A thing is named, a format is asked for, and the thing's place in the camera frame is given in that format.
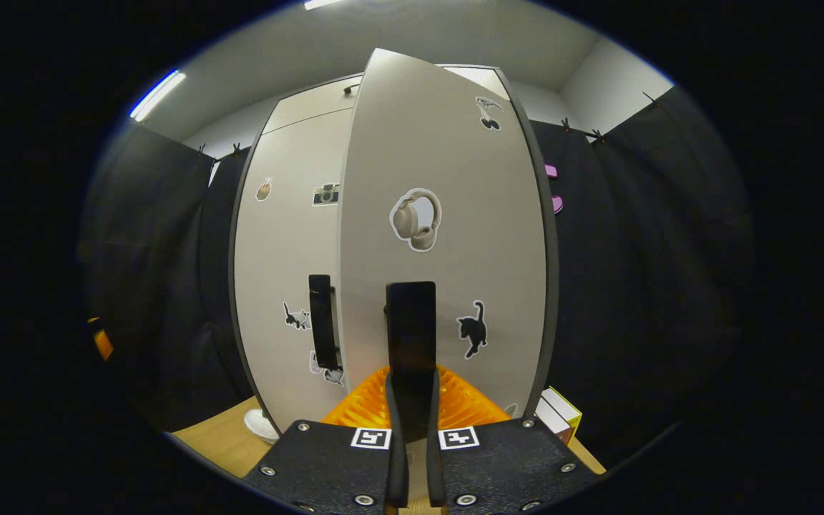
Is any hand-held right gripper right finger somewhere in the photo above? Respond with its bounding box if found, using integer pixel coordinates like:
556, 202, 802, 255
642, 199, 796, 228
426, 366, 603, 513

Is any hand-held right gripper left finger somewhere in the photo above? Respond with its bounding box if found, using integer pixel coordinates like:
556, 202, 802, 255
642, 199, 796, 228
240, 366, 410, 513

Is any black door handle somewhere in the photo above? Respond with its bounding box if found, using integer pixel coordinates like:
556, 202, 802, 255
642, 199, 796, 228
383, 281, 438, 443
308, 274, 343, 371

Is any shoe cabinet door headphones sticker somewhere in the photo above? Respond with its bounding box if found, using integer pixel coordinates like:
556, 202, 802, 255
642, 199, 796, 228
339, 48, 549, 424

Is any white double-door shoe cabinet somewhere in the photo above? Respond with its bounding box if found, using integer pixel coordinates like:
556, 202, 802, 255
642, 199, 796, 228
228, 64, 560, 436

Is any white cabinet flap panel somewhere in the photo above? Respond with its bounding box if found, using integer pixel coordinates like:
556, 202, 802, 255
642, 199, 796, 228
262, 66, 511, 137

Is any white box red edge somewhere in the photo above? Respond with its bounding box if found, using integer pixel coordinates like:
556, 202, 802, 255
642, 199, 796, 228
534, 397, 574, 446

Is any white box yellow edge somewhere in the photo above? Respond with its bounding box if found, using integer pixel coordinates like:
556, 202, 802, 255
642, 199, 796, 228
542, 386, 584, 444

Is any white round object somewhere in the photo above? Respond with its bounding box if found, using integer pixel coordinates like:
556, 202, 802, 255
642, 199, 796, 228
243, 408, 282, 445

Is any black backdrop cloth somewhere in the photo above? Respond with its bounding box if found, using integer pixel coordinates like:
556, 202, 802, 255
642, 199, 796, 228
79, 84, 756, 466

